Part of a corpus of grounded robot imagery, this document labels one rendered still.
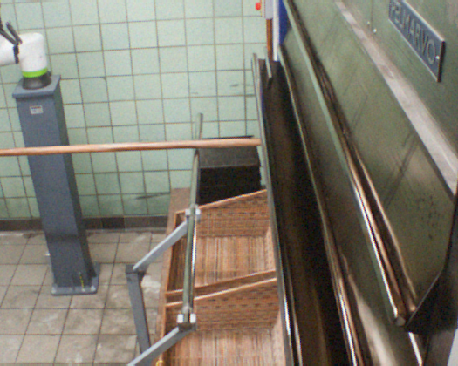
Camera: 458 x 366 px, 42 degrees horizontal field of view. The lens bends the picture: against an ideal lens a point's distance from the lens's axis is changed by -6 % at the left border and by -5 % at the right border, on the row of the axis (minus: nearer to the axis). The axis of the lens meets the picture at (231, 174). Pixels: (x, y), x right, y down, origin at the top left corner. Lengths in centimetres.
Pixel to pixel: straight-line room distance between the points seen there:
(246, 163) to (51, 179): 100
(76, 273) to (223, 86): 131
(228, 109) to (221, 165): 84
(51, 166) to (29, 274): 87
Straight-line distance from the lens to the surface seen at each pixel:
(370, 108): 108
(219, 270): 264
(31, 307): 354
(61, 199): 323
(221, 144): 227
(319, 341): 118
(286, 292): 124
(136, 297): 216
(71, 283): 352
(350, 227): 127
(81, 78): 355
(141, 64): 347
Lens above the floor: 225
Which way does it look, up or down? 30 degrees down
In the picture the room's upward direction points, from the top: 2 degrees counter-clockwise
